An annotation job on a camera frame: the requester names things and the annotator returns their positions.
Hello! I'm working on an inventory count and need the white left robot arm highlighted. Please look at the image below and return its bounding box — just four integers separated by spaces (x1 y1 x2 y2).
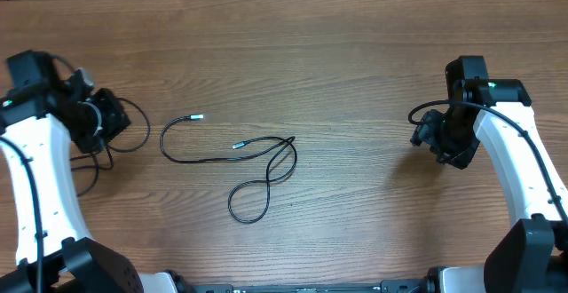
1 84 184 292

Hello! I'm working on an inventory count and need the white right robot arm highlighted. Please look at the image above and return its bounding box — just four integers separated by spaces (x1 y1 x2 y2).
411 76 567 292

